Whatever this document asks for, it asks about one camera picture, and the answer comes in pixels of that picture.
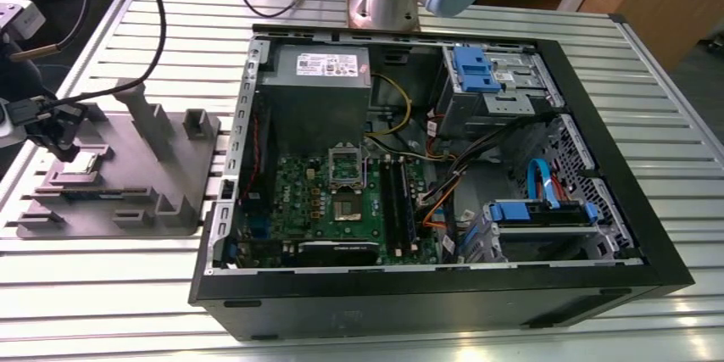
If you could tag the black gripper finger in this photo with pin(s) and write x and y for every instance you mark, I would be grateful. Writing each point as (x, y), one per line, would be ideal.
(71, 133)
(42, 133)

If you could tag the silver CPU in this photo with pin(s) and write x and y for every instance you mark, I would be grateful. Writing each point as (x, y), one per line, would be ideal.
(84, 165)

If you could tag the CPU socket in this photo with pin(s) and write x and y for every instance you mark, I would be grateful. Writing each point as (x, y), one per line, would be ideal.
(348, 208)

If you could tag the green RAM stick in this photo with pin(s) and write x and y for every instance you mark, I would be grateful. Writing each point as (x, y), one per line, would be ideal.
(91, 192)

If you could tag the grey parts rack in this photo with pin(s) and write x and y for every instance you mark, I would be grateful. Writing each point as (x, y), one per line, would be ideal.
(142, 184)

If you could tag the green motherboard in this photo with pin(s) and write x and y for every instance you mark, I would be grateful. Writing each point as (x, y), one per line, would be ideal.
(300, 192)

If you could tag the grey power supply unit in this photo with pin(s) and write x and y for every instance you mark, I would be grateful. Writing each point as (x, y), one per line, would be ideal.
(316, 103)

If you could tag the metal locking lever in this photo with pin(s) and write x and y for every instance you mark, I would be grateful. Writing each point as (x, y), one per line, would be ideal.
(367, 154)

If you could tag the black graphics card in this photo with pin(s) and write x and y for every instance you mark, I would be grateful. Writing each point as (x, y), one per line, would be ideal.
(339, 249)

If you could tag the black RAM slot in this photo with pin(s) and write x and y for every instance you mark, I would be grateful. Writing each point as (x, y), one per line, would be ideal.
(388, 205)

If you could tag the blue plastic drive latch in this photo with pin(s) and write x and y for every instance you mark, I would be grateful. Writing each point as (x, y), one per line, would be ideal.
(475, 69)

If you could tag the black open PC case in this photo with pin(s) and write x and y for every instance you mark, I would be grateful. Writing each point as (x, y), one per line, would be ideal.
(430, 307)

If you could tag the metal drive cage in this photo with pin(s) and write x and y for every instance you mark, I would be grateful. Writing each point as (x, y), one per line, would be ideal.
(510, 105)

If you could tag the hard disk in blue carrier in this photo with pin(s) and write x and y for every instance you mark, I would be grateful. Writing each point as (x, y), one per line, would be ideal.
(512, 212)

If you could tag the metal disk bay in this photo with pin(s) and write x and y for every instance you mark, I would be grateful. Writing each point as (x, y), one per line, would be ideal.
(543, 239)

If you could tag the black table corner cap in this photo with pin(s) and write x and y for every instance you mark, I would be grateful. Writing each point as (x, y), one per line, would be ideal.
(618, 18)

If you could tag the black chair base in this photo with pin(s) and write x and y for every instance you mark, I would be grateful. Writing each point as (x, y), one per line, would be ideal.
(714, 42)

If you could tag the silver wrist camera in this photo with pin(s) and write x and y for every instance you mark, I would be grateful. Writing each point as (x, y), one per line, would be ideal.
(11, 133)

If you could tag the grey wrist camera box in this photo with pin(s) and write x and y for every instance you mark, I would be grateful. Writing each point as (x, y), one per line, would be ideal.
(23, 18)

